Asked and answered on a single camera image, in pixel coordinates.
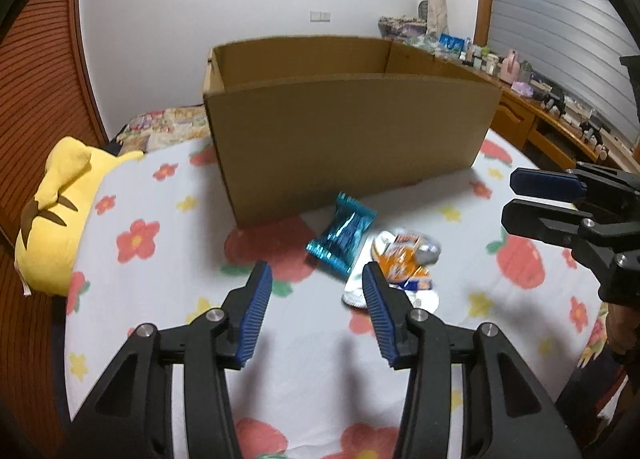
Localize pink desk ornament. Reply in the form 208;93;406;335
501;50;521;84

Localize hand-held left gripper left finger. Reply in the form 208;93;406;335
65;260;273;459

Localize orange and white snack packet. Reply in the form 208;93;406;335
341;229;443;312

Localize shiny blue snack packet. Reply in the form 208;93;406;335
306;192;377;272

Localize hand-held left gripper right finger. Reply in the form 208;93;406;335
361;261;583;459

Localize floral patterned pillow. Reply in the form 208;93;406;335
107;106;213;154

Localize grey window blind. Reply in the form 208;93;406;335
487;0;640;150

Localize brown cardboard box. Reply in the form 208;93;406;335
202;35;502;228

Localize white floral blanket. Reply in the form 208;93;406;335
62;126;631;459

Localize brown ribbed wooden panel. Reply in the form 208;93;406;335
0;0;108;440

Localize person's dark clothing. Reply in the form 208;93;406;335
555;354;640;459

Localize person's right hand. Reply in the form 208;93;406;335
605;303;640;366

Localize yellow plush toy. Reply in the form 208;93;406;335
14;136;146;296

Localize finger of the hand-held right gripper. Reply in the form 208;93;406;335
501;199;597;251
510;161;640;210

